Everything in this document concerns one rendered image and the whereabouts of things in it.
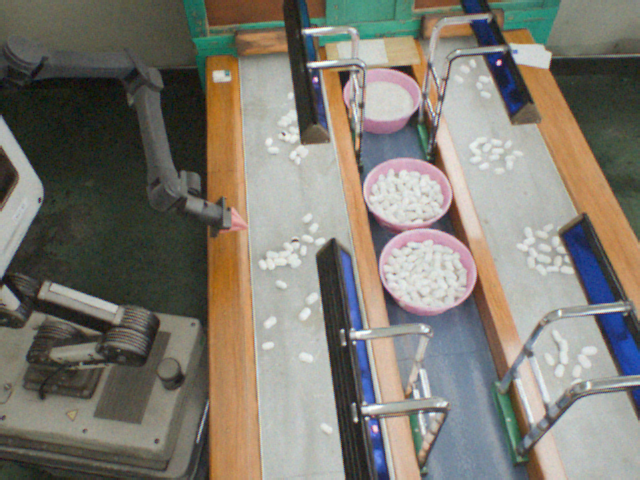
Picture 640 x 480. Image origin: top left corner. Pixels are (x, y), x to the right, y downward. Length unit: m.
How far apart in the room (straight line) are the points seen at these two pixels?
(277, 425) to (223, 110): 1.10
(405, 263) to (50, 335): 1.03
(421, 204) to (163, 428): 1.00
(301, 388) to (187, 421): 0.55
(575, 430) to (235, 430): 0.80
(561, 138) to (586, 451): 1.00
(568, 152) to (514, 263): 0.47
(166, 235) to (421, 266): 1.40
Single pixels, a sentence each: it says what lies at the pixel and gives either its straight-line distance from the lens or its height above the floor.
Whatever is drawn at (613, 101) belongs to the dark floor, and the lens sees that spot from 3.58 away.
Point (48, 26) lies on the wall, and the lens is 3.44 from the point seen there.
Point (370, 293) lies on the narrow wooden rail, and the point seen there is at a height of 0.76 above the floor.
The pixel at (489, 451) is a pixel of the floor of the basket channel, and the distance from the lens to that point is 1.60.
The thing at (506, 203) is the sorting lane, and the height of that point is 0.74.
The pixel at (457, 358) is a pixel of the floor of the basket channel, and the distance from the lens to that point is 1.68.
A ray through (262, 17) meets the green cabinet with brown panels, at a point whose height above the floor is 0.89.
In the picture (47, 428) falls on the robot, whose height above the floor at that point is 0.47.
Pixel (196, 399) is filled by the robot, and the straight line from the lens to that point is 2.00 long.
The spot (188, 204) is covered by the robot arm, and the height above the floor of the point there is 0.99.
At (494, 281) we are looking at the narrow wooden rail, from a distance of 1.71.
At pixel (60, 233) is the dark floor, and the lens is 2.95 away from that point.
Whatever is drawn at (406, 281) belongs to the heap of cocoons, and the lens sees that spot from 1.69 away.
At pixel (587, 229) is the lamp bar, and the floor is 1.11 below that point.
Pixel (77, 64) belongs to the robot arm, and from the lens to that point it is 1.65.
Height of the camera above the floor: 2.17
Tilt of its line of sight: 55 degrees down
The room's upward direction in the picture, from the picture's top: 2 degrees counter-clockwise
